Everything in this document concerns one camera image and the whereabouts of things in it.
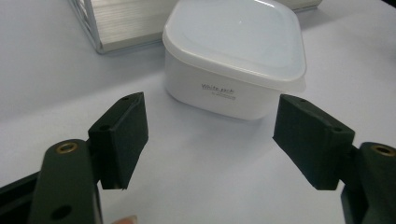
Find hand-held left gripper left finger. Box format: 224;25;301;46
88;91;149;190

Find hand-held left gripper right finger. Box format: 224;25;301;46
273;93;356;191

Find white lidded plastic container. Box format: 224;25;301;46
162;0;307;93

